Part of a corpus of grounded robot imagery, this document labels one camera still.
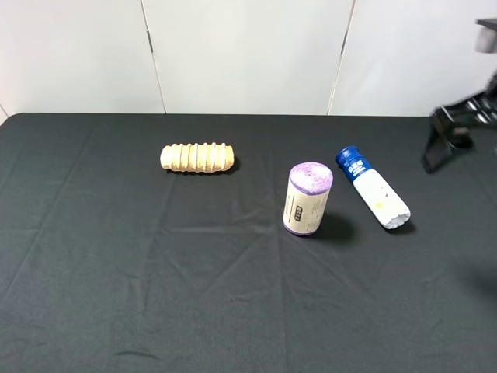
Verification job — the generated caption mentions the black tablecloth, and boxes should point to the black tablecloth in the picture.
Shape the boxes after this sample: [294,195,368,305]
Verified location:
[1,113,496,372]

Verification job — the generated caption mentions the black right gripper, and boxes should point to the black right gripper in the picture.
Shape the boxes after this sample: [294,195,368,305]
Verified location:
[422,73,496,174]

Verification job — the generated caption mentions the purple garbage bag roll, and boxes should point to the purple garbage bag roll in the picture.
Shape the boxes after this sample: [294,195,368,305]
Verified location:
[283,162,333,236]

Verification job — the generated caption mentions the beige ridged bread loaf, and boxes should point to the beige ridged bread loaf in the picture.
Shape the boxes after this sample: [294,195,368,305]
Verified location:
[160,142,235,173]

